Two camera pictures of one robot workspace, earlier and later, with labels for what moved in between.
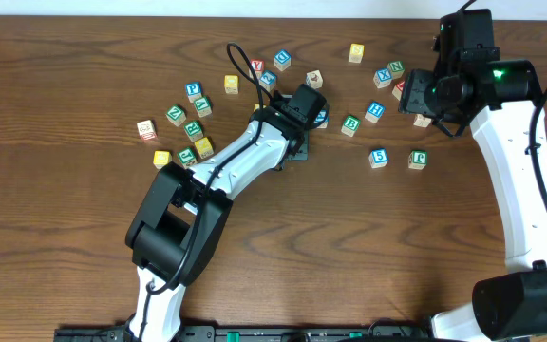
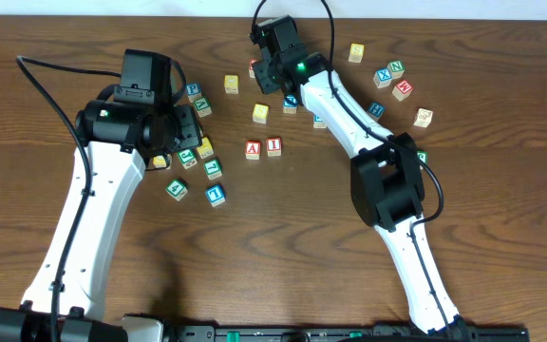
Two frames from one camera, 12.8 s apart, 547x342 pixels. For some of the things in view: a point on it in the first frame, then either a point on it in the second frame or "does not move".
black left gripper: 303,153 to 190,134
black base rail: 255,333 does not move
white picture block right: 421,121 does not move
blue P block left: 194,90 does not move
